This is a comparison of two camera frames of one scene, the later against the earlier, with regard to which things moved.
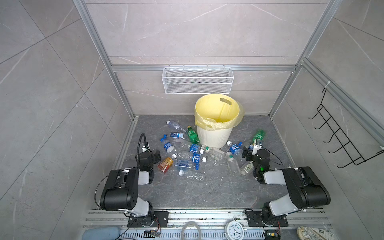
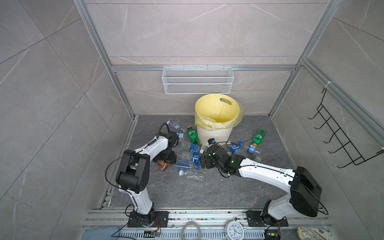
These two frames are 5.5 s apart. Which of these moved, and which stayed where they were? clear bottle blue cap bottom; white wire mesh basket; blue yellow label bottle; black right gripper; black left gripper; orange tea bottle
Moved: black left gripper; black right gripper
Stayed: blue yellow label bottle; clear bottle blue cap bottom; white wire mesh basket; orange tea bottle
